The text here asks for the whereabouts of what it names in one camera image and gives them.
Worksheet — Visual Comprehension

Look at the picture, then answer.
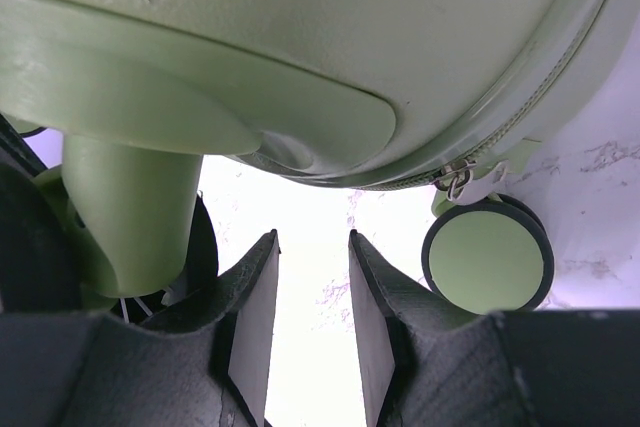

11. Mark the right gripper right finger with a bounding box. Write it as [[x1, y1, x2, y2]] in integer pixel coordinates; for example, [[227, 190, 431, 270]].
[[349, 232, 639, 426]]

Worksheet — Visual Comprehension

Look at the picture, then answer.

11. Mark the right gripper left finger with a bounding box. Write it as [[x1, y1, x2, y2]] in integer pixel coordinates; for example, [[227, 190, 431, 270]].
[[1, 231, 279, 426]]

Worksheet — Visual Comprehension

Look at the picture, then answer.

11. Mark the green suitcase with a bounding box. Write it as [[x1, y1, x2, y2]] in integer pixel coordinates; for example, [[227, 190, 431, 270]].
[[0, 0, 640, 298]]

